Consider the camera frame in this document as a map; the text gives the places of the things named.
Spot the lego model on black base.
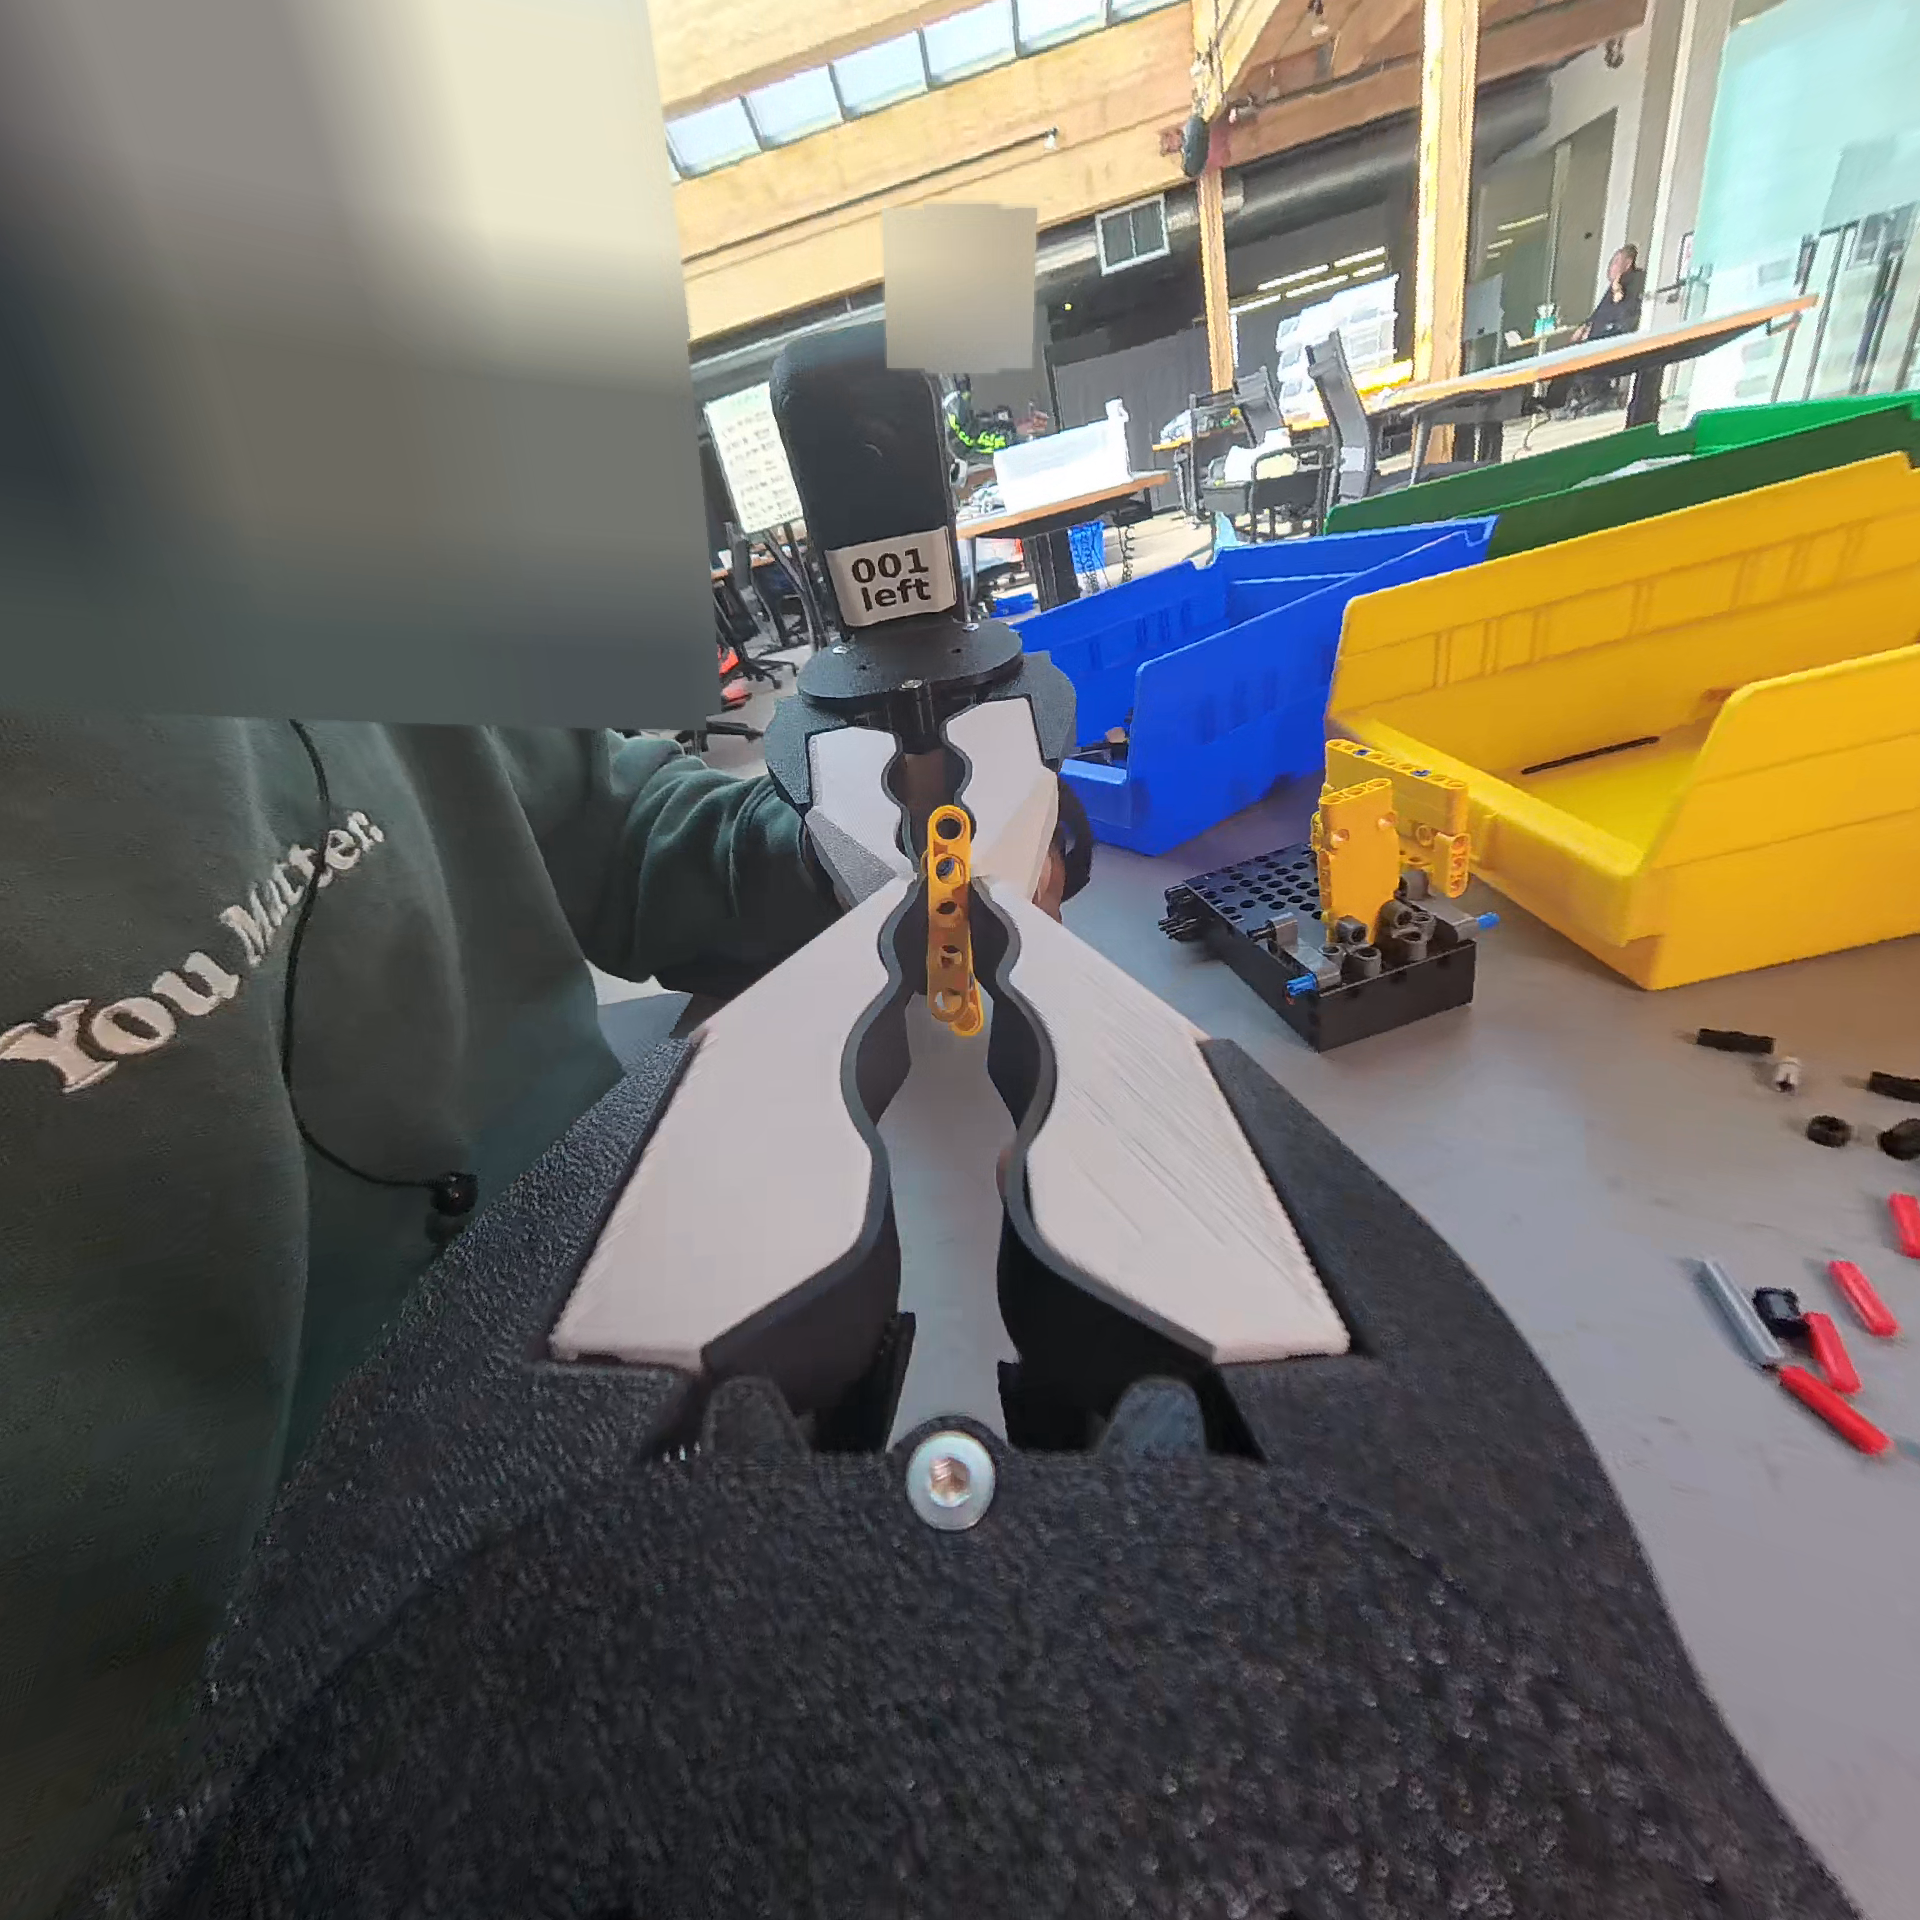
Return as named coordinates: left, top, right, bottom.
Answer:
left=1158, top=738, right=1501, bottom=1057

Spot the yellow lego beam with holes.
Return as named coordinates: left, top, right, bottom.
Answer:
left=922, top=803, right=990, bottom=1040

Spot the black office chair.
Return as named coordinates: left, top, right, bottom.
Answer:
left=1302, top=330, right=1421, bottom=507

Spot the wooden desk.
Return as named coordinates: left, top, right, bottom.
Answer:
left=958, top=468, right=1174, bottom=608

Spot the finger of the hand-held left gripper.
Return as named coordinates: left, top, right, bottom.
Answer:
left=808, top=727, right=922, bottom=905
left=949, top=700, right=1064, bottom=909

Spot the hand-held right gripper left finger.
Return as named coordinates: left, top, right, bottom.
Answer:
left=549, top=883, right=929, bottom=1369

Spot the person's left forearm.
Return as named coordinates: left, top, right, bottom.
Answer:
left=576, top=727, right=841, bottom=1000

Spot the pile of small lego pieces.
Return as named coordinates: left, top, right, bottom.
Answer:
left=1696, top=1025, right=1920, bottom=1461

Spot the black earbud cable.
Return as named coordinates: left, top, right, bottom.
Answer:
left=278, top=720, right=452, bottom=1193

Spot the blue storage bin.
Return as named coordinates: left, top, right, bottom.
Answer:
left=1018, top=517, right=1501, bottom=859

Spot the yellow storage bin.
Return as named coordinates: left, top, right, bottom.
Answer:
left=1323, top=451, right=1920, bottom=994

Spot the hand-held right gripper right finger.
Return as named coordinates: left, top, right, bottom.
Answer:
left=968, top=883, right=1356, bottom=1368

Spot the whiteboard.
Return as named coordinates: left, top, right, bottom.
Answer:
left=702, top=381, right=808, bottom=537

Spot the green storage bin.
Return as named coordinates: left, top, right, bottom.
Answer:
left=1318, top=394, right=1920, bottom=561

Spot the long wooden table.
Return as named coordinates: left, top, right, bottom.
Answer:
left=1352, top=295, right=1821, bottom=466

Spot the white plastic crate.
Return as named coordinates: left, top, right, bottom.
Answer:
left=990, top=420, right=1137, bottom=513

